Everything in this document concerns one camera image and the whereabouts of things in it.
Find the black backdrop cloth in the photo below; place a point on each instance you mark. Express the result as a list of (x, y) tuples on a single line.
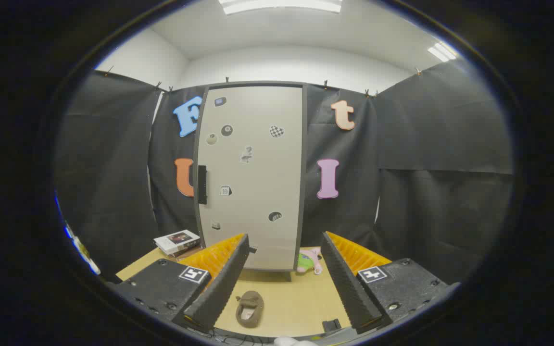
[(426, 144)]

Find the white rounded object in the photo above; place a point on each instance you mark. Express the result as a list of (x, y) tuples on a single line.
[(289, 342)]

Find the long ceiling light panel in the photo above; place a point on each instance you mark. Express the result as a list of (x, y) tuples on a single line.
[(282, 5)]

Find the pink and green plush toy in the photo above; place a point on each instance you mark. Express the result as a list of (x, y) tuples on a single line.
[(311, 259)]

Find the beige shoe cabinet door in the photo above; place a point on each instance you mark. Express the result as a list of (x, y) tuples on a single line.
[(258, 230)]

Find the colourful printed object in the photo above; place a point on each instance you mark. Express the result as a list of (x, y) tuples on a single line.
[(84, 252)]

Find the white book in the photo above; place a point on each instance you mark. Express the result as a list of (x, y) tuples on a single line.
[(176, 239)]

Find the brown fluffy slipper shoe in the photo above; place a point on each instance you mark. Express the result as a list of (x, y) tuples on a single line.
[(253, 302)]

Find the grey shoe cabinet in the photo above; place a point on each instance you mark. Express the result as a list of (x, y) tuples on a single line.
[(304, 158)]

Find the small black box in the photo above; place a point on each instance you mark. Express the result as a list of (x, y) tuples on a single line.
[(331, 325)]

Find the brown book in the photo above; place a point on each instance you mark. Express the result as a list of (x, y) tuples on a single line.
[(191, 253)]

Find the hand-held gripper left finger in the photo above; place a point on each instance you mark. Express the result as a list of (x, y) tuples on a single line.
[(224, 283)]

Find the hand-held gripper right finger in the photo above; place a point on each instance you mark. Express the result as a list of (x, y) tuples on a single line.
[(346, 283)]

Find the small ceiling light panel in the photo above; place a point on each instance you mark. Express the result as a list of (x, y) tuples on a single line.
[(443, 51)]

